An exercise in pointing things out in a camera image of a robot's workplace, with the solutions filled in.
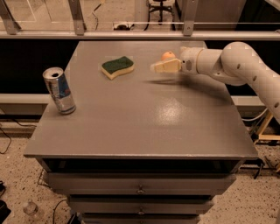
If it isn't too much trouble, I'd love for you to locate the green yellow sponge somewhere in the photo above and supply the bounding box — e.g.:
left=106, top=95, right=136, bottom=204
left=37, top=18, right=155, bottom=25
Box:
left=101, top=56, right=135, bottom=80

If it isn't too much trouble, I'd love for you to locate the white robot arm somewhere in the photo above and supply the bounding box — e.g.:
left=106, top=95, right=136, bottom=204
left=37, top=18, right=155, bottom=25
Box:
left=150, top=42, right=280, bottom=123

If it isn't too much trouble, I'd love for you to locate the grey drawer cabinet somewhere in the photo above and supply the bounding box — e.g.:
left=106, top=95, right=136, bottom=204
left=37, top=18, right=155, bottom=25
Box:
left=24, top=41, right=257, bottom=224

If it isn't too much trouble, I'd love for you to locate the orange fruit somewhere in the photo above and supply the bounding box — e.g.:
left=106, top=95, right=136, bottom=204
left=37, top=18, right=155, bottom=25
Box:
left=161, top=52, right=176, bottom=60

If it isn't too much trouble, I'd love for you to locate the black office chair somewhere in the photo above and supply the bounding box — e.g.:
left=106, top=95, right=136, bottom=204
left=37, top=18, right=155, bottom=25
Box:
left=149, top=0, right=172, bottom=25

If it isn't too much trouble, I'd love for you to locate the wooden stand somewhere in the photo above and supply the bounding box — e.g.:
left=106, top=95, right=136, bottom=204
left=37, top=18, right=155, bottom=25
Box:
left=254, top=112, right=280, bottom=144

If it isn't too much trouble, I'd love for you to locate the silver blue redbull can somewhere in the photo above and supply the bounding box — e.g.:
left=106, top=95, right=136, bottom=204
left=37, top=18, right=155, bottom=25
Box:
left=43, top=67, right=76, bottom=115

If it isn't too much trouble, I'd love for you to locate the clear plastic bottle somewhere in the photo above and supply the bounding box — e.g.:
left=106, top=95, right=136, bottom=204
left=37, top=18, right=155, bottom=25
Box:
left=23, top=200, right=41, bottom=221

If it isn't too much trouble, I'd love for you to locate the black floor cable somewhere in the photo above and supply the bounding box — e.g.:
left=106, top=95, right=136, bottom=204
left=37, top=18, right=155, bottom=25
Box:
left=0, top=117, right=38, bottom=156

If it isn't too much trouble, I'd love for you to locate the metal glass railing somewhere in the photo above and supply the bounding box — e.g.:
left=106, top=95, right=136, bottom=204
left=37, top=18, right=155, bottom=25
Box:
left=0, top=0, right=280, bottom=41

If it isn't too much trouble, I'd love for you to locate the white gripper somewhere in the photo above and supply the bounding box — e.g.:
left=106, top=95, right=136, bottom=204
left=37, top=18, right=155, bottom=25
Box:
left=150, top=46, right=202, bottom=74

